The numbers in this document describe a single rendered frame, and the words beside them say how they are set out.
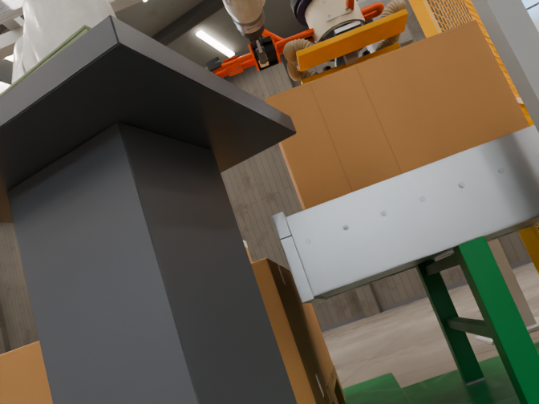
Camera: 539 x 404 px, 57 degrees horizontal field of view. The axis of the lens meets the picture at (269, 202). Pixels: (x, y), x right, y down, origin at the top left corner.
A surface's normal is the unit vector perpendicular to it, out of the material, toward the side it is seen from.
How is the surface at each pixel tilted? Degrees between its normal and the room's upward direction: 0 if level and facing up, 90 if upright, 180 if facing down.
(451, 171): 90
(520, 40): 90
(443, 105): 90
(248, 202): 90
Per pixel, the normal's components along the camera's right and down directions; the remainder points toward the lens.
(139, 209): -0.44, -0.07
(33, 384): -0.15, -0.19
